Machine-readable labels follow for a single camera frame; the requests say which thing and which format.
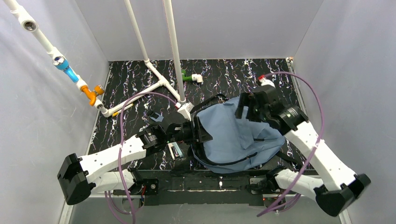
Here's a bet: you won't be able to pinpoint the blue student backpack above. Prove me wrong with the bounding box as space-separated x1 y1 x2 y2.
148 93 305 175

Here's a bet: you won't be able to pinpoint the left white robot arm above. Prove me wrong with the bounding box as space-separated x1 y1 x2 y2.
57 117 213 205

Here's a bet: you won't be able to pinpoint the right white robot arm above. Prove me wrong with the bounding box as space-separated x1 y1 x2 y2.
235 84 371 217

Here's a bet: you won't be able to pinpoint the teal white stapler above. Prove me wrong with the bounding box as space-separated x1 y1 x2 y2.
168 142 184 161

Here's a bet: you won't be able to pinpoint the green plastic tap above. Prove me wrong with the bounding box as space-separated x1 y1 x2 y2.
181 70 193 82

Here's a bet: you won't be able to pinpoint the orange plastic tap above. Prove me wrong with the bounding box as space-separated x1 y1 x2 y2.
80 85 105 106

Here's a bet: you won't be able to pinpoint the white vertical pvc pipe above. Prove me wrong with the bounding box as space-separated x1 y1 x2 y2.
163 0 186 104

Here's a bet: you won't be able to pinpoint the thin white rear pipe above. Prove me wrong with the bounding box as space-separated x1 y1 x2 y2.
124 0 149 63

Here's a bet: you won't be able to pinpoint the blue plastic tap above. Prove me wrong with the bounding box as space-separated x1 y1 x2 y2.
53 56 79 83

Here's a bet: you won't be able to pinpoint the white slanted pvc pipe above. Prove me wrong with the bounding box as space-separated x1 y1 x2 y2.
4 0 180 118

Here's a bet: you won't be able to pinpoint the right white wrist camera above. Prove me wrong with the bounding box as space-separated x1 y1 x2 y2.
258 75 275 88

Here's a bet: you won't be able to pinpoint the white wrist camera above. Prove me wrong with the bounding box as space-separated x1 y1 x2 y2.
258 75 275 88
175 102 194 121

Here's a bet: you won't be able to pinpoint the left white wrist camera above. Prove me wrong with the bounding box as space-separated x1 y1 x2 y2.
175 102 194 121

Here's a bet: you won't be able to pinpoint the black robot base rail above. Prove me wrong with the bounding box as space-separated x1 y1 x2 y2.
138 170 281 206

